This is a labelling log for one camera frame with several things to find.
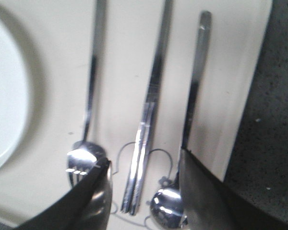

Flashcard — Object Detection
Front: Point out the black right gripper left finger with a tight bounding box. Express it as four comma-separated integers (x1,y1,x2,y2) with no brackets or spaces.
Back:
15,158,111,230

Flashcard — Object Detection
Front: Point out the silver metal chopstick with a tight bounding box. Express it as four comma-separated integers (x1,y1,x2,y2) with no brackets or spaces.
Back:
128,0,174,216
120,0,168,213

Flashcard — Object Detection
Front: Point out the silver metal spoon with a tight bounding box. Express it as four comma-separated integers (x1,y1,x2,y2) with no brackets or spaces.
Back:
150,11,212,230

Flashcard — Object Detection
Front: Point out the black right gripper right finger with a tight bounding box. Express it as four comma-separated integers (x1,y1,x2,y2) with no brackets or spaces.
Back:
179,149,288,230

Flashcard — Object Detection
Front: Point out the cream rabbit serving tray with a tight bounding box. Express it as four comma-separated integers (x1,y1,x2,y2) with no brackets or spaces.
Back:
0,0,272,230

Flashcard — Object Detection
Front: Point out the white round plate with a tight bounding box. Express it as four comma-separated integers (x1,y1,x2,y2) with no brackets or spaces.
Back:
0,19,30,167

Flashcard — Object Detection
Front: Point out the silver metal fork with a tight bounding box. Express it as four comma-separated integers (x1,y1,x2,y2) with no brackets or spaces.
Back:
66,0,107,187

